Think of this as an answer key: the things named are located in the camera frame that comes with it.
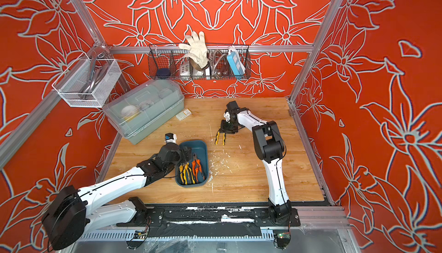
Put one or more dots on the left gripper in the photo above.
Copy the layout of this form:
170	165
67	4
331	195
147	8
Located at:
185	155

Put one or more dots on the yellow pliers in box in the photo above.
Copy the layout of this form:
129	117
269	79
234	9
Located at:
188	175

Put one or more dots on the small white labelled box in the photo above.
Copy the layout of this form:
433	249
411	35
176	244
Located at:
183	114

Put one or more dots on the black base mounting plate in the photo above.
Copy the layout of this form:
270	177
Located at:
260	216

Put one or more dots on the white work glove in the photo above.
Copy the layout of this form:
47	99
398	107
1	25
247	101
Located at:
197	49

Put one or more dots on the black wire wall basket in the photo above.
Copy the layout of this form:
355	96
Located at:
213	62

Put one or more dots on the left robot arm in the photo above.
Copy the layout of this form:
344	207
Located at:
78	211

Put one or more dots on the translucent lidded storage container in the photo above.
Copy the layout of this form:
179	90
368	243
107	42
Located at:
138	113

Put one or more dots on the white power strip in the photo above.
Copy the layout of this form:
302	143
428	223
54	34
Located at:
184	70

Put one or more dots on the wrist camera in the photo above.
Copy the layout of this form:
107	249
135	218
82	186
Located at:
227	116
170	138

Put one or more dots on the dark blue round object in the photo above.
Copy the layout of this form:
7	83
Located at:
163	73

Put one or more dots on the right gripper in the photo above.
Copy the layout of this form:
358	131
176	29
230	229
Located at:
224	129

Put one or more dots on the teal plastic storage box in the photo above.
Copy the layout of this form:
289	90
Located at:
198	147

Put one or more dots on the yellow black combination pliers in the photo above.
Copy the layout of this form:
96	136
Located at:
220	137

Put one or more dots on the orange long nose pliers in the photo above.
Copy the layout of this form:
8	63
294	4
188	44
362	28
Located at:
194	157

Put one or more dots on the blue white box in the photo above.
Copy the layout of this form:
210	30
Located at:
235	63

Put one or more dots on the yellow black small pliers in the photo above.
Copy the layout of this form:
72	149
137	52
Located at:
182	174

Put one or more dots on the white wire mesh basket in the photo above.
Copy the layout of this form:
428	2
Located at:
88	82

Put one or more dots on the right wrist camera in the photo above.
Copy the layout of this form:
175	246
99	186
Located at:
227	116

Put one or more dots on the orange black small pliers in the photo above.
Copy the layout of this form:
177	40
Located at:
198	170

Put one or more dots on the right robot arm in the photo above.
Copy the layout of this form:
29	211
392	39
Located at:
269	147

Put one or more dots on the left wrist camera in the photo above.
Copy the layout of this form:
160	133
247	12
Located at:
170	138

